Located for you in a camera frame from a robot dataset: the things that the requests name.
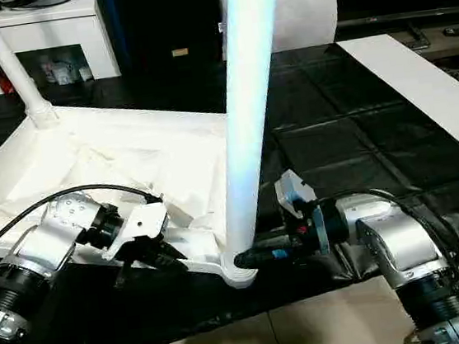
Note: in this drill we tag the white plastic table top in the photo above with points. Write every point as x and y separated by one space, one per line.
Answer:
107 152

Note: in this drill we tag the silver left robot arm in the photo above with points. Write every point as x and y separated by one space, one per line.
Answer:
34 244

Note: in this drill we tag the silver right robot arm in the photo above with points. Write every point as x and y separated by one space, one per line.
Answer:
407 243

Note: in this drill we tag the black work mat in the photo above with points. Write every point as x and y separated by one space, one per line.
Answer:
352 124

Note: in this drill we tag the white flat panel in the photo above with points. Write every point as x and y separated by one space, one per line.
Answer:
418 84

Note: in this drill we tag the gold sofa label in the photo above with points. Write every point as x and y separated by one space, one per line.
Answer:
180 52

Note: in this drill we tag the grey printed cushion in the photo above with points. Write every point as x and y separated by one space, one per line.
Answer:
303 18

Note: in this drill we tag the black sofa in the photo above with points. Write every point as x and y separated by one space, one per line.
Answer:
162 22

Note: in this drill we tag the black flat television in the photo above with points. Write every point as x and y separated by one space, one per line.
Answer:
402 16

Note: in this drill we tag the brown low bench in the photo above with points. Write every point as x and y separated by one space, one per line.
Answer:
447 43

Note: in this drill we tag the white glass-door cabinet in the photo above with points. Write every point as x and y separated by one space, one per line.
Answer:
51 30

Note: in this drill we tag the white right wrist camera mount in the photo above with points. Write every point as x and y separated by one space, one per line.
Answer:
294 191

